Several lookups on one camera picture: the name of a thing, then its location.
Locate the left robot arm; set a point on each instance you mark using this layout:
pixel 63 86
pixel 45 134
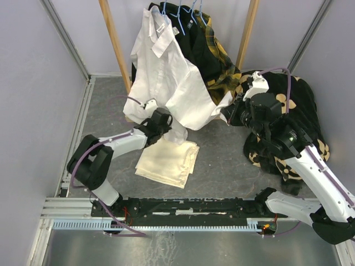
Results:
pixel 91 161

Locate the cream folded cloth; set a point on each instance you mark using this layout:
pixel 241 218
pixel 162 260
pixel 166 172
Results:
pixel 168 163

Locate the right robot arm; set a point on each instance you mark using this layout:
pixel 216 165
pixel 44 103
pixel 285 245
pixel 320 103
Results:
pixel 333 218

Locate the yellow plaid shirt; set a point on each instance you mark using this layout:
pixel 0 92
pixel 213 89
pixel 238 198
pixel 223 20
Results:
pixel 228 77

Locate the black hanging shirt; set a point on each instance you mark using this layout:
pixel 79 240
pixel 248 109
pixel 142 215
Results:
pixel 195 49

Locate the blue hanger in black shirt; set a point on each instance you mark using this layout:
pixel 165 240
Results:
pixel 183 16

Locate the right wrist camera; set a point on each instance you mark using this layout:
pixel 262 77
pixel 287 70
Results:
pixel 256 84

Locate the black floral blanket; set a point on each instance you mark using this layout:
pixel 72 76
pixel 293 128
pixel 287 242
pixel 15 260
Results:
pixel 303 109

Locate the blue hanger in plaid shirt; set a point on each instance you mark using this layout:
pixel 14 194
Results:
pixel 200 16

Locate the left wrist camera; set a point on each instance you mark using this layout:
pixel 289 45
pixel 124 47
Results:
pixel 150 105

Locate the wooden clothes rack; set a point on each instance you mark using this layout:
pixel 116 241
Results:
pixel 178 62

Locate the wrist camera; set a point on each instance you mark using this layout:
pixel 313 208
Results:
pixel 256 84
pixel 150 105

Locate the blue wire hanger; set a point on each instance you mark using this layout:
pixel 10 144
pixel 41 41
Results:
pixel 160 9

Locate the white shirt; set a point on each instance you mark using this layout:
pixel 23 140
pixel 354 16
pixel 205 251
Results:
pixel 164 74

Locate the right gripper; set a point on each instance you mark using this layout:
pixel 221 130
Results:
pixel 232 111

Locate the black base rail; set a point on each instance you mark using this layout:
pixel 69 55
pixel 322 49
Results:
pixel 153 212

